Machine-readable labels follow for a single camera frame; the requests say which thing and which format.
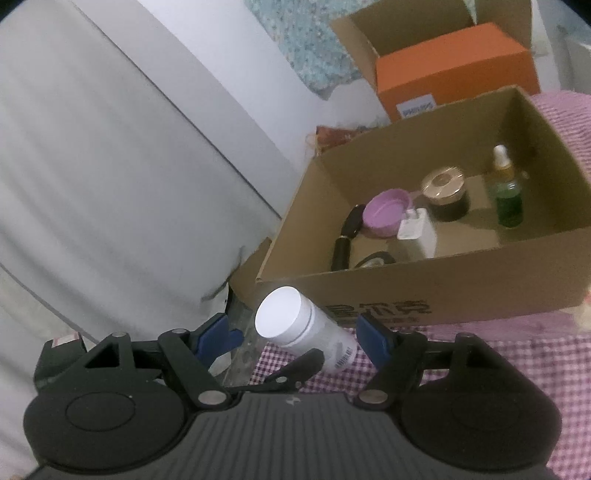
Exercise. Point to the open cardboard box behind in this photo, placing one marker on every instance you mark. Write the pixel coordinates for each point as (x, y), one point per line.
(513, 17)

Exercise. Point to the white power adapter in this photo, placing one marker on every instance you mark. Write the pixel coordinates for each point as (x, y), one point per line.
(417, 235)

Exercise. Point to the purple checkered bedsheet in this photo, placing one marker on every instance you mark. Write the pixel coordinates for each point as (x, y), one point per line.
(472, 415)

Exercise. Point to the red snack bag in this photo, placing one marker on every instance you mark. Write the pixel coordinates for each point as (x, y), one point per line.
(327, 138)

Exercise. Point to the white cylindrical bottle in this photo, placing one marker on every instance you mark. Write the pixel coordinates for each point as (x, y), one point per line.
(294, 323)

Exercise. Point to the purple plastic lid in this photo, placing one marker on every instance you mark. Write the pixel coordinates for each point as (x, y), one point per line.
(383, 215)

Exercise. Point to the green dropper bottle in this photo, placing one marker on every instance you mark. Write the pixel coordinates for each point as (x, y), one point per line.
(507, 189)

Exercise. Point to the green tube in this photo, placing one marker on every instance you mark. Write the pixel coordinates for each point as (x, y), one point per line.
(377, 259)

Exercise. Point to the blue patterned wall cloth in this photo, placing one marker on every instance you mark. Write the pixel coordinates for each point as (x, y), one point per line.
(332, 43)

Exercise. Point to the gold lid black jar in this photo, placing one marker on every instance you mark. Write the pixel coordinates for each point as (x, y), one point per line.
(446, 194)

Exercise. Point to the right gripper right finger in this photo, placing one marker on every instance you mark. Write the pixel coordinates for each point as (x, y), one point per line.
(397, 356)

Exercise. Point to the brown cardboard box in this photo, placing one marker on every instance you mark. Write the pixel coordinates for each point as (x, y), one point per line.
(481, 270)

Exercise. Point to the orange box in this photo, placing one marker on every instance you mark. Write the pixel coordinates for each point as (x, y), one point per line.
(453, 67)

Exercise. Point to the black oval object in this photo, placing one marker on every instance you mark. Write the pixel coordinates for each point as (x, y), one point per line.
(342, 247)

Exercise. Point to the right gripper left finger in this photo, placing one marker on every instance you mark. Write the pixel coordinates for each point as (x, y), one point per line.
(188, 356)

